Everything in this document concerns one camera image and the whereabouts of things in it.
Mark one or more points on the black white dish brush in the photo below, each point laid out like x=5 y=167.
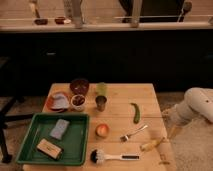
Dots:
x=99 y=156

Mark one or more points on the dark red bowl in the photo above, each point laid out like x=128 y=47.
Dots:
x=79 y=86

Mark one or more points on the yellow banana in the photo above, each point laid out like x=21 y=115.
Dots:
x=150 y=145

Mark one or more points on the dark bowl on shelf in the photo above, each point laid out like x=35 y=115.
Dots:
x=41 y=21

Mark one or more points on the small white bowl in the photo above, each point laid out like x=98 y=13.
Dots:
x=78 y=102

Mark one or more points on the green chili pepper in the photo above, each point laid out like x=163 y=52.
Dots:
x=137 y=113

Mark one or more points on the green plastic tray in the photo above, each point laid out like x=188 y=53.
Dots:
x=73 y=143

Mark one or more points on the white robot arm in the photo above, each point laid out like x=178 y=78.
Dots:
x=197 y=101

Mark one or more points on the brown bowl on shelf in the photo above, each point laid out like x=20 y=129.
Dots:
x=59 y=20

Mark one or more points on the grey sponge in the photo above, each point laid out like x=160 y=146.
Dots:
x=59 y=129

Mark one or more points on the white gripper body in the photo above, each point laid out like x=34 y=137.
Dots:
x=179 y=114

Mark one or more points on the orange plate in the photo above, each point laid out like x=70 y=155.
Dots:
x=49 y=102

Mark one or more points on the wooden block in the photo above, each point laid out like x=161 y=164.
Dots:
x=49 y=149

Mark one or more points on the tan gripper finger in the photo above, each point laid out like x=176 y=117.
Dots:
x=174 y=131

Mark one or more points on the green plastic cup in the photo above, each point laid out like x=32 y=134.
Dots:
x=101 y=89

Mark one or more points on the grey cloth on plate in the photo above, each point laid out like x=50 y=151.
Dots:
x=60 y=101

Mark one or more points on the silver fork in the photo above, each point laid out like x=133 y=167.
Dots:
x=128 y=136

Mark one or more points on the black chair frame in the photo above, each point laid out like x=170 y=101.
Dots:
x=4 y=118

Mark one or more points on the peach fruit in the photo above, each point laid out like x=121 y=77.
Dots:
x=102 y=130

